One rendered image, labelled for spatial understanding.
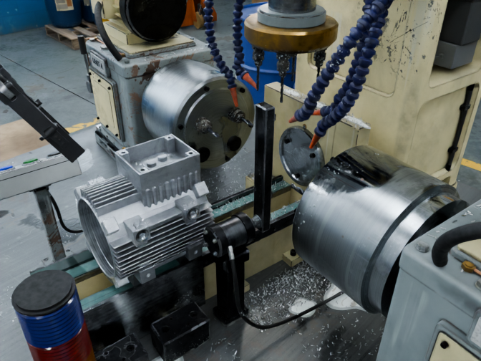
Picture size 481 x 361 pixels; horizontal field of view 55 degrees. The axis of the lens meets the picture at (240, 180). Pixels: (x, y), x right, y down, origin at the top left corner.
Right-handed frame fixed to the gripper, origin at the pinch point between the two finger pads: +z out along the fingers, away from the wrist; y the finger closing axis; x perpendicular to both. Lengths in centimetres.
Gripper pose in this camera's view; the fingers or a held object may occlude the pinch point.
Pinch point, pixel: (59, 136)
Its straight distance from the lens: 83.8
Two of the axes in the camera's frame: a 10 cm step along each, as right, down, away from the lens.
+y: -5.9, -4.4, 6.8
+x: -7.0, 7.0, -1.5
